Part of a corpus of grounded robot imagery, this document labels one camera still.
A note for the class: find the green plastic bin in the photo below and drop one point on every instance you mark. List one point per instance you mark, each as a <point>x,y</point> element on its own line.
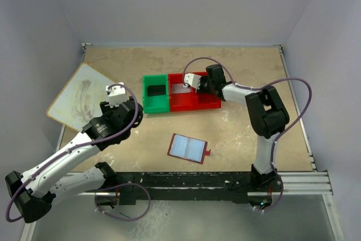
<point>156,104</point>

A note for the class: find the middle red plastic bin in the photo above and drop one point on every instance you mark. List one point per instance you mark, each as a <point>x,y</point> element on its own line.
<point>179,102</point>

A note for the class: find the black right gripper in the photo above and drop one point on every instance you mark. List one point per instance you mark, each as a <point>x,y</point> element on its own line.
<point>202,79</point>

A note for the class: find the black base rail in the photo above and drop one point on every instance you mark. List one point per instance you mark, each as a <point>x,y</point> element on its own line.
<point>188,186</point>

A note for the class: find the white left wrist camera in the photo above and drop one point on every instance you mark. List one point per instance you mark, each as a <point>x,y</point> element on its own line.
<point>116,95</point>

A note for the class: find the white card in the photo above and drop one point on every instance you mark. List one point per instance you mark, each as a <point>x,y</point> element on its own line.
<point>180,89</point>

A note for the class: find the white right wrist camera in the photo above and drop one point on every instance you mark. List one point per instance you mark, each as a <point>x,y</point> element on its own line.
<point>192,80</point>

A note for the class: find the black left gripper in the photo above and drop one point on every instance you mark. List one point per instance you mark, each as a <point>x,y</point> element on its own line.
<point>107,110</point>

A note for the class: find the black VIP card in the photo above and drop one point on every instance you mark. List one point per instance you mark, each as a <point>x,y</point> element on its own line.
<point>156,90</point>

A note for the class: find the aluminium table frame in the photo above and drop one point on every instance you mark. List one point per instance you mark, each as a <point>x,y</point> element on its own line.
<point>294,183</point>

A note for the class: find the yellow-framed whiteboard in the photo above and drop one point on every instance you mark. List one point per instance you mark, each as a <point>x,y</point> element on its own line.
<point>78,101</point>

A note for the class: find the red leather card holder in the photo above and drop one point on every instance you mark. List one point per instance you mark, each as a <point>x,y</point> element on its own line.
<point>188,148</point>

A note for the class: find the red plastic bin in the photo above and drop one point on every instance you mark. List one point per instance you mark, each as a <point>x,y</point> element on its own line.
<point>203,101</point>
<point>179,102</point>

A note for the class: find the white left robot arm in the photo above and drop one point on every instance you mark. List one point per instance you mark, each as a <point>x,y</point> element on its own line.
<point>35,191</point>

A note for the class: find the outer red plastic bin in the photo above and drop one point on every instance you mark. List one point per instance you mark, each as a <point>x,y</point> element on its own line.
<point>203,101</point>

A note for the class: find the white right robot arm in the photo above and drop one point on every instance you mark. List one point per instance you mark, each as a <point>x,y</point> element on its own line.
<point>267,113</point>

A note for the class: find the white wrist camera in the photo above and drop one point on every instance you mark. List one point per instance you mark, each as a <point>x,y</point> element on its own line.
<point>192,80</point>
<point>116,95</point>

